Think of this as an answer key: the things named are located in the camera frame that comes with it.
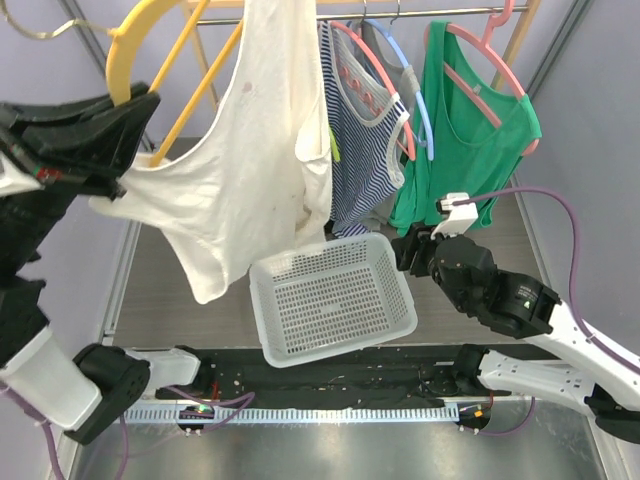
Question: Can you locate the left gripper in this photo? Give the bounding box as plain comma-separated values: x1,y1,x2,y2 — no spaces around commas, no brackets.
0,78,165,265

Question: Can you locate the yellow plastic hanger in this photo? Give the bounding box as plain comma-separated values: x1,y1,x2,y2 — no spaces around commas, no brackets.
105,1,244,168

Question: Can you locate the lime green hanger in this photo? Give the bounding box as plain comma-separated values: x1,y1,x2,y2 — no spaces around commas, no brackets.
329,129,341,163

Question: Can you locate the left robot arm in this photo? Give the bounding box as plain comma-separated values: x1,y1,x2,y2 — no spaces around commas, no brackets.
1,82,213,445

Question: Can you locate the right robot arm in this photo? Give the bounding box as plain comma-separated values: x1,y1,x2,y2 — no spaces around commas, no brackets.
391,224,639,443

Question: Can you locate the pink hanger under striped top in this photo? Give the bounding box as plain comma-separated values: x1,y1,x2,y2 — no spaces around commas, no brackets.
329,20,416,161

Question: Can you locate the blue plastic hanger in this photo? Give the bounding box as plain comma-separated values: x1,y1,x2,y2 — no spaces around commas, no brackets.
360,19,434,161

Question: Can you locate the green tank top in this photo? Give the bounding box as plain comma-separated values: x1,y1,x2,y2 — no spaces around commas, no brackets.
389,21,542,237

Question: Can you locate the blue white striped tank top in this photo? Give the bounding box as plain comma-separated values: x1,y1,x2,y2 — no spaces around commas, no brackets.
319,21,409,238

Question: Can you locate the pink hanger under green top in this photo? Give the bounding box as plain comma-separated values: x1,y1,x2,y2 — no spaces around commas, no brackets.
415,1,542,179

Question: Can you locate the grey tank top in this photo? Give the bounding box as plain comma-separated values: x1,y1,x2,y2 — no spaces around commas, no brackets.
360,23,420,115

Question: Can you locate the white plastic laundry basket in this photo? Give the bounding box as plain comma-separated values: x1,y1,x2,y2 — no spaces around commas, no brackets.
249,233,418,369

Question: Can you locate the wooden clothes rack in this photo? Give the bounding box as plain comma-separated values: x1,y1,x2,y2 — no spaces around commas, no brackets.
179,1,541,112

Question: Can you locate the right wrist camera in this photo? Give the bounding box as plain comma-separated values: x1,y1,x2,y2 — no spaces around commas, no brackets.
431,192,478,240

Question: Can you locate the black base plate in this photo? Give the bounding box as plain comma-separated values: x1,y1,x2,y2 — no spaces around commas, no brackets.
179,345,488,410

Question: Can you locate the white slotted cable duct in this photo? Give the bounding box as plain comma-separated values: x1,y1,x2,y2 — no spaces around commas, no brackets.
125,403,459,425

